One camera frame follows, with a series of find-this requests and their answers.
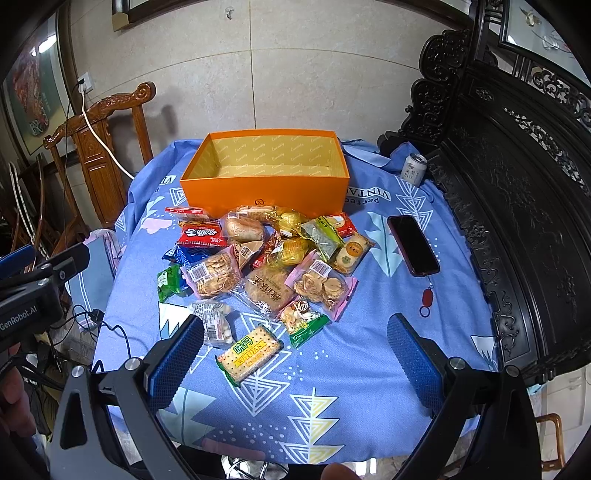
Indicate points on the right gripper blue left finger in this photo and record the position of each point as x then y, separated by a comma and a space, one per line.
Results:
168, 362

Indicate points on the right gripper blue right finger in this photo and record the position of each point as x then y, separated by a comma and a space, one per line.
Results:
422, 361

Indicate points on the clear white candy pack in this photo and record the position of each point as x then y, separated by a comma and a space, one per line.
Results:
214, 316

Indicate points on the green yellow cracker pack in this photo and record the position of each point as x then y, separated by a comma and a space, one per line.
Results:
248, 354

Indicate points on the small green snack pack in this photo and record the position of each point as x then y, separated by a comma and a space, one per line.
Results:
170, 282

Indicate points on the clear round cracker pack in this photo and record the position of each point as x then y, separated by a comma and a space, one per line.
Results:
215, 275

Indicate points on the blue snack bag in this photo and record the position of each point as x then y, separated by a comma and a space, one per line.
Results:
185, 256

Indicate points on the brown bread clear pack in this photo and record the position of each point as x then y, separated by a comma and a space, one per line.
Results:
265, 290

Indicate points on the green nut snack pack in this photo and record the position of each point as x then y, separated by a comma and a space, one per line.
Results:
302, 321

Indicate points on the yellow pastry pack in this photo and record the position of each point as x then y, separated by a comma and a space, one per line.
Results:
351, 253

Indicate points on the red chip bag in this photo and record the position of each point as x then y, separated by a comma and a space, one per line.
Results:
202, 234

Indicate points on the brown triangular snack pack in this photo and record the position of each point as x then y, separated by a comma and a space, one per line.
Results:
244, 252

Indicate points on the pink round cookie pack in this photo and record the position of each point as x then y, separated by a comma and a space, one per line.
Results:
319, 283

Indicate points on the red edged clear pack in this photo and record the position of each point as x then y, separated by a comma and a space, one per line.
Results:
188, 213

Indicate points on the round bun clear pack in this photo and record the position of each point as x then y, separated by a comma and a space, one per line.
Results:
242, 229

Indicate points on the red biscuit pack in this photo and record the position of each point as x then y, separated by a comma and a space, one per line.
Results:
343, 224

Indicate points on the green melon seed bag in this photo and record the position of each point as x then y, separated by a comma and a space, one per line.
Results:
325, 237

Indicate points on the long bread clear pack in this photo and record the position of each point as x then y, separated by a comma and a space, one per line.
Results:
263, 214

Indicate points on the person's left hand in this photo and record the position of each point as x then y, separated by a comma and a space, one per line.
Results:
16, 417

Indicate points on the folded striped cloth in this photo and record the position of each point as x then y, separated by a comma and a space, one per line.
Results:
91, 288

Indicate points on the black smartphone red case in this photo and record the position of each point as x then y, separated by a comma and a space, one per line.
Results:
414, 246

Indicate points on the blue patterned tablecloth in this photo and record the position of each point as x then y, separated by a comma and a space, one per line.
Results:
335, 391

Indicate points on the carved wooden chair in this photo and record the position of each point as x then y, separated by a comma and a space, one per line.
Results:
92, 139

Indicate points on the white beverage can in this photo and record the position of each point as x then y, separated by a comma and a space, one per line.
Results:
414, 169

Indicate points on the orange cardboard box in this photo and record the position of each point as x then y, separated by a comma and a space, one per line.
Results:
301, 169

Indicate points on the dark carved wooden furniture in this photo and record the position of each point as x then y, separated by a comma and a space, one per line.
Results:
502, 112

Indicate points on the framed painting left wall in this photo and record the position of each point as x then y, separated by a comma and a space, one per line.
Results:
34, 90

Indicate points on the wall socket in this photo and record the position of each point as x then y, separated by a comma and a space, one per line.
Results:
85, 83

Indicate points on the framed picture top wall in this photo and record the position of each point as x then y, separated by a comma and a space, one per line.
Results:
126, 14

